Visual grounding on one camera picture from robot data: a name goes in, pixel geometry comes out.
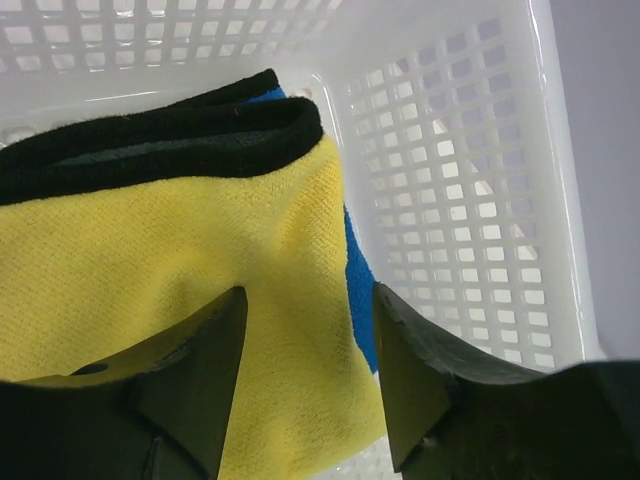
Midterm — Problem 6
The blue and grey towel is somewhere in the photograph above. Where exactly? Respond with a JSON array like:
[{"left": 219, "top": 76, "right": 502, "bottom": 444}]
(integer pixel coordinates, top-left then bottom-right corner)
[{"left": 209, "top": 68, "right": 381, "bottom": 376}]

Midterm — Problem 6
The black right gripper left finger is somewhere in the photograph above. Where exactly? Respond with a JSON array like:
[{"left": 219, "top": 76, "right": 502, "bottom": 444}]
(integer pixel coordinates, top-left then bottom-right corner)
[{"left": 1, "top": 287, "right": 247, "bottom": 479}]

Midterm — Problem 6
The yellow and grey towel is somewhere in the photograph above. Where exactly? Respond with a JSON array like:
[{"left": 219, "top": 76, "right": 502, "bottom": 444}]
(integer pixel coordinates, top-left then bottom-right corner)
[{"left": 1, "top": 98, "right": 385, "bottom": 479}]

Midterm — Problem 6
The white perforated plastic basket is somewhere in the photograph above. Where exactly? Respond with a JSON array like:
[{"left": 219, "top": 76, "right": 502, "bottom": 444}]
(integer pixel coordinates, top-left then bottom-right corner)
[{"left": 1, "top": 1, "right": 597, "bottom": 479}]

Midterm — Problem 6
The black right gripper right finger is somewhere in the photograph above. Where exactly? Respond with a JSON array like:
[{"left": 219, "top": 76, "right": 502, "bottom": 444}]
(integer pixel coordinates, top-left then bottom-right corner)
[{"left": 372, "top": 283, "right": 639, "bottom": 479}]

